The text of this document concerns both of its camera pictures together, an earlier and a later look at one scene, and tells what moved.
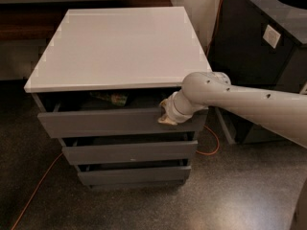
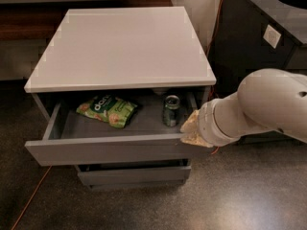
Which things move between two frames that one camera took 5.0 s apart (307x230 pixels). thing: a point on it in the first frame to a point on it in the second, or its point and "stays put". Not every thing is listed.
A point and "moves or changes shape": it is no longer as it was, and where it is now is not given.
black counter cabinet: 260,42 stays put
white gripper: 171,109 to 205,124
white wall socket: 271,35 stays put
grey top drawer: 106,114 to 71,137
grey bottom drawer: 143,172 stays put
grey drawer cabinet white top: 99,85 stays put
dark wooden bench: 38,19 stays put
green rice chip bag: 118,99 moves or changes shape
